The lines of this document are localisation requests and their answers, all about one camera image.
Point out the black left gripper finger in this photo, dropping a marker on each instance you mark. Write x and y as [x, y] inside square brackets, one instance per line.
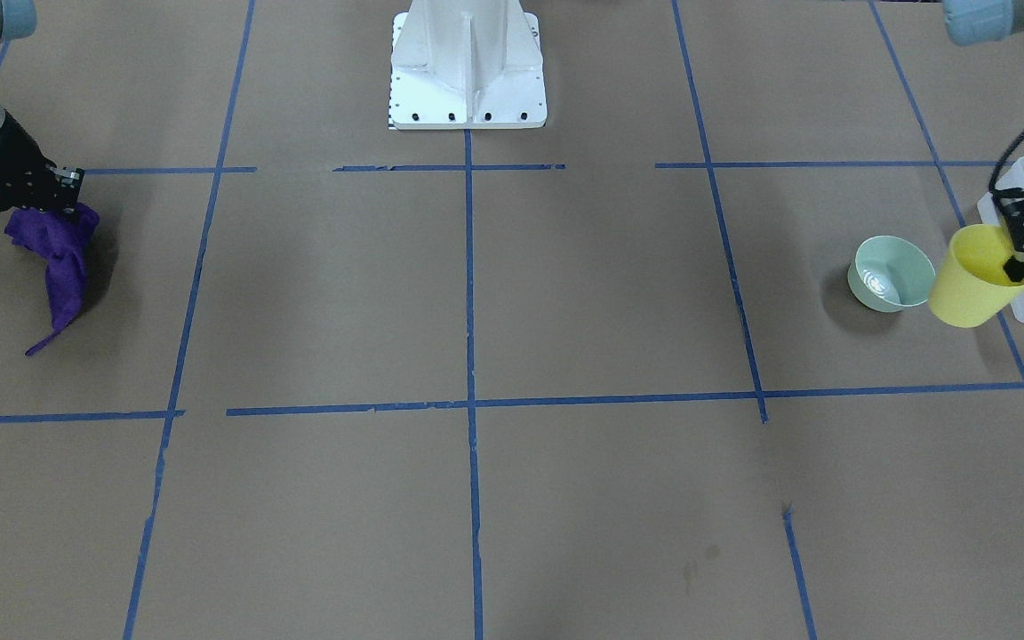
[1013, 268]

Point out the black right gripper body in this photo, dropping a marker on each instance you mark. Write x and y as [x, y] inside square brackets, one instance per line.
[21, 163]

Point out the yellow plastic cup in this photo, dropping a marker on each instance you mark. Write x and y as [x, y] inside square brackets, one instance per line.
[970, 287]

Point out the purple microfiber cloth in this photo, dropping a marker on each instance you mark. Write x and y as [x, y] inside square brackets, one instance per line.
[60, 240]

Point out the green ceramic bowl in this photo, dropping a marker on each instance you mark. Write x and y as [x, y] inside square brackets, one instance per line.
[889, 274]

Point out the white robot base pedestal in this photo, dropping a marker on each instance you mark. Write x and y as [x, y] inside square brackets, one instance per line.
[458, 65]

